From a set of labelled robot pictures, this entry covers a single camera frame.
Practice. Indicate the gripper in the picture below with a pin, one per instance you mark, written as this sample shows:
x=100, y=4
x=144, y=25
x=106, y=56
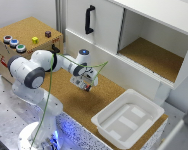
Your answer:
x=81, y=80

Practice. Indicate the pink block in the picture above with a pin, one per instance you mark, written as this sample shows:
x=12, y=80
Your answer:
x=88, y=88

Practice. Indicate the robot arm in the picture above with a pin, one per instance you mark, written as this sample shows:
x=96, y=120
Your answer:
x=25, y=71

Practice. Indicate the purple block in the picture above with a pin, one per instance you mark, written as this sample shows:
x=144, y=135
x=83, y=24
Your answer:
x=48, y=33

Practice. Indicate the yellow block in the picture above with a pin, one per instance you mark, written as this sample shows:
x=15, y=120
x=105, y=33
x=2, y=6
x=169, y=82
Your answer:
x=35, y=40

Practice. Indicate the white plastic box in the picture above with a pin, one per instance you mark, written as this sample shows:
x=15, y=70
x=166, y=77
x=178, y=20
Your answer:
x=129, y=120

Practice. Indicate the wooden drawer box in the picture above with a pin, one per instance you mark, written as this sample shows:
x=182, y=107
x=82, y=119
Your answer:
x=25, y=28

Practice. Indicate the white sliding door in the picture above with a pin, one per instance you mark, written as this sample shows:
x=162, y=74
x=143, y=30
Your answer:
x=105, y=23

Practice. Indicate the green button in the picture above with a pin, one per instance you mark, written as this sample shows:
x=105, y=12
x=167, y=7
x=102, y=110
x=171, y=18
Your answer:
x=20, y=47

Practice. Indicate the blue button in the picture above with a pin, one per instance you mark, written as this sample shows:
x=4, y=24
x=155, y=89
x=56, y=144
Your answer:
x=14, y=42

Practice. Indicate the red button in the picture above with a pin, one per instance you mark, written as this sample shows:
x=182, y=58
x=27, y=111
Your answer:
x=7, y=38

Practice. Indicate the white cabinet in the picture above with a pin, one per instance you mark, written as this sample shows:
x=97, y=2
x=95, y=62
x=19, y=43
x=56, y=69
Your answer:
x=154, y=20

